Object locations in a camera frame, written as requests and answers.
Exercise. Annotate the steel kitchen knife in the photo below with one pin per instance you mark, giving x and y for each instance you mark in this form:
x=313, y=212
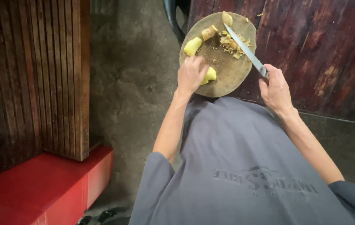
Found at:
x=246, y=51

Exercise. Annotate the person's left hand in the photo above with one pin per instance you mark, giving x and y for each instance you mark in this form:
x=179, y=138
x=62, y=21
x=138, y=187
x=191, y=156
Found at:
x=190, y=78

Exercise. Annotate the person's right hand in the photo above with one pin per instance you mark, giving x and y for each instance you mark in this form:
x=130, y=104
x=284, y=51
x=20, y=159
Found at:
x=277, y=92

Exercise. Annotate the black plastic chair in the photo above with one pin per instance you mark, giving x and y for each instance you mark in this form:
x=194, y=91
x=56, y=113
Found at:
x=174, y=18

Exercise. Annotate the round wooden cutting board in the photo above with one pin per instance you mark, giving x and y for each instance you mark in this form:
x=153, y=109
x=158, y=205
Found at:
x=227, y=67

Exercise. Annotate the black sandal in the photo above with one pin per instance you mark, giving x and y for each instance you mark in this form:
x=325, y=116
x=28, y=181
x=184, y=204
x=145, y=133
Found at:
x=84, y=220
x=107, y=215

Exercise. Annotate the unpeeled brown potato piece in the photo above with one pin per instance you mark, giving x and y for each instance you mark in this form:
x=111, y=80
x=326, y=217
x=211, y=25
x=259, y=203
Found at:
x=209, y=32

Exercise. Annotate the small tan potato piece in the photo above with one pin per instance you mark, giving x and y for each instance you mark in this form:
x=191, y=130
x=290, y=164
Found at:
x=227, y=18

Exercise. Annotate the person's grey shirt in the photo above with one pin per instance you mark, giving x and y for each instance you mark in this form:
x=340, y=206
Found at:
x=236, y=168

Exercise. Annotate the peeled yellow potato piece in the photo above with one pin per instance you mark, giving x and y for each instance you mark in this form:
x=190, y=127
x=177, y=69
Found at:
x=210, y=75
x=192, y=46

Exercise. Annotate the slatted dark wooden cabinet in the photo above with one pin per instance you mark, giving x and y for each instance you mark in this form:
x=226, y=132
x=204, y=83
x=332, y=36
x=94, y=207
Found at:
x=30, y=78

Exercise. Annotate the red tiled ledge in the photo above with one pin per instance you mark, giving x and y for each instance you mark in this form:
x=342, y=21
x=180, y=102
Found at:
x=40, y=187

